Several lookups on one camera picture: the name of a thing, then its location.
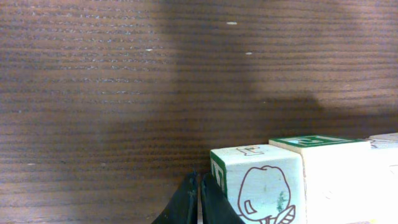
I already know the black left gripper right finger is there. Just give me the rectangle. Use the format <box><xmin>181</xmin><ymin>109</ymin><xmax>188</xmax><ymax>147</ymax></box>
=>
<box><xmin>200</xmin><ymin>173</ymin><xmax>244</xmax><ymax>224</ymax></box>

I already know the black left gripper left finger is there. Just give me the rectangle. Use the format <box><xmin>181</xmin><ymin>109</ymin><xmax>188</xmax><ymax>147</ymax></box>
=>
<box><xmin>152</xmin><ymin>172</ymin><xmax>198</xmax><ymax>224</ymax></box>

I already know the wooden block letter I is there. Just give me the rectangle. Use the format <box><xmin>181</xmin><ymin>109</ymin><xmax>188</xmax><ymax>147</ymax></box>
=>
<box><xmin>210</xmin><ymin>144</ymin><xmax>307</xmax><ymax>224</ymax></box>

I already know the wooden block yellow S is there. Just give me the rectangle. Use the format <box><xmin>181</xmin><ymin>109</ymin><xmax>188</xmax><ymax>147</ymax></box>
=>
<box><xmin>269</xmin><ymin>135</ymin><xmax>397</xmax><ymax>224</ymax></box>

